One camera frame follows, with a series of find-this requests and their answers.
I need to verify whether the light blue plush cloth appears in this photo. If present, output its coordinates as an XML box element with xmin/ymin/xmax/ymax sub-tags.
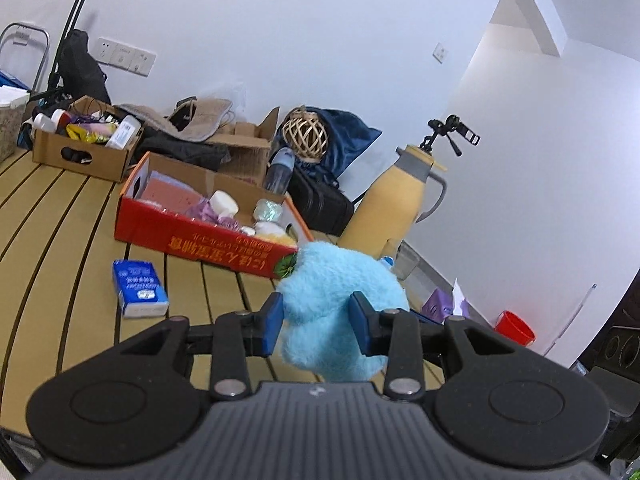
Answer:
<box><xmin>277</xmin><ymin>242</ymin><xmax>410</xmax><ymax>382</ymax></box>

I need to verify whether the white yellow plush toy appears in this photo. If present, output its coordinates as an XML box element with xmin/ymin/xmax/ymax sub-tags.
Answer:
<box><xmin>254</xmin><ymin>221</ymin><xmax>297</xmax><ymax>248</ymax></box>

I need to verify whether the pink layered sponge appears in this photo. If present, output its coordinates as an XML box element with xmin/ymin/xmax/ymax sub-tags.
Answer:
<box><xmin>140</xmin><ymin>176</ymin><xmax>203</xmax><ymax>214</ymax></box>

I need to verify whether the purple tissue pack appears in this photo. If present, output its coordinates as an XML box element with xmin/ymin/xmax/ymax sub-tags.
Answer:
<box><xmin>421</xmin><ymin>281</ymin><xmax>470</xmax><ymax>324</ymax></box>

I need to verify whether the blue tissue packet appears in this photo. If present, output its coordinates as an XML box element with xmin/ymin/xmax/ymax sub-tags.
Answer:
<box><xmin>112</xmin><ymin>260</ymin><xmax>169</xmax><ymax>318</ymax></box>

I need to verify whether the red plastic bucket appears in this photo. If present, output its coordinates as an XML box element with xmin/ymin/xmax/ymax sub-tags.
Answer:
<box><xmin>495</xmin><ymin>310</ymin><xmax>536</xmax><ymax>347</ymax></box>

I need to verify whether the yellow thermos jug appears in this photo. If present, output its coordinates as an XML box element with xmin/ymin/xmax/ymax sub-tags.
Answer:
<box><xmin>336</xmin><ymin>144</ymin><xmax>448</xmax><ymax>259</ymax></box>

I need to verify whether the purple pink folded cloth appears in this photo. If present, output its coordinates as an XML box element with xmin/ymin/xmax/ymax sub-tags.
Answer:
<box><xmin>184</xmin><ymin>198</ymin><xmax>242</xmax><ymax>232</ymax></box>

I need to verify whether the white round roll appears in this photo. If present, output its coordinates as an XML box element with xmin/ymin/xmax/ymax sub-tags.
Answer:
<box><xmin>208</xmin><ymin>190</ymin><xmax>240</xmax><ymax>218</ymax></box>

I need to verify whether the red cardboard box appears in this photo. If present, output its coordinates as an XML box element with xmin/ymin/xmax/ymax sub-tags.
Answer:
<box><xmin>114</xmin><ymin>153</ymin><xmax>314</xmax><ymax>278</ymax></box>

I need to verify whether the blue water bottle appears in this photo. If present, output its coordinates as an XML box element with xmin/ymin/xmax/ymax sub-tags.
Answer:
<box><xmin>264</xmin><ymin>148</ymin><xmax>295</xmax><ymax>195</ymax></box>

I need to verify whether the brown open cardboard box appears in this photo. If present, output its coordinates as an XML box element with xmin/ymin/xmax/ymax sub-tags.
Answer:
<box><xmin>117</xmin><ymin>95</ymin><xmax>281</xmax><ymax>187</ymax></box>

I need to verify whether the dark blue bag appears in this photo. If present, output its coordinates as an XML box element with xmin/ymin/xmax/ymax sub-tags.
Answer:
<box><xmin>278</xmin><ymin>106</ymin><xmax>382</xmax><ymax>188</ymax></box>

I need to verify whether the wicker rattan ball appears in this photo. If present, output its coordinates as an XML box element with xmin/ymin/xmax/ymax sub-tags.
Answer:
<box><xmin>280</xmin><ymin>106</ymin><xmax>329</xmax><ymax>164</ymax></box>

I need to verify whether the small brown item box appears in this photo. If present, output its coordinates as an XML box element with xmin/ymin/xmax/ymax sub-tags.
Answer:
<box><xmin>32</xmin><ymin>96</ymin><xmax>143</xmax><ymax>182</ymax></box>

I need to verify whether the black bag on trolley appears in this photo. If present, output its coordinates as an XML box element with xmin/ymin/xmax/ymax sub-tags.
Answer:
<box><xmin>58</xmin><ymin>29</ymin><xmax>111</xmax><ymax>104</ymax></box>

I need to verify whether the clear jar with granules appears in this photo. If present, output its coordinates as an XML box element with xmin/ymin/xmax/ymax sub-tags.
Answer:
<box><xmin>0</xmin><ymin>86</ymin><xmax>30</xmax><ymax>162</ymax></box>

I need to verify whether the black tripod with camera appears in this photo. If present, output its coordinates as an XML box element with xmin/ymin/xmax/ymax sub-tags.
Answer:
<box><xmin>419</xmin><ymin>115</ymin><xmax>480</xmax><ymax>157</ymax></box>

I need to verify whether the white wall socket strip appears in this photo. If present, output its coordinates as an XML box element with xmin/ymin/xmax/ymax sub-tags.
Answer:
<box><xmin>89</xmin><ymin>37</ymin><xmax>157</xmax><ymax>77</ymax></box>

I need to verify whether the black trolley handle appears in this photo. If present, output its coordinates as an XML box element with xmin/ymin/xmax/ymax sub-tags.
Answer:
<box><xmin>47</xmin><ymin>0</ymin><xmax>86</xmax><ymax>91</ymax></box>

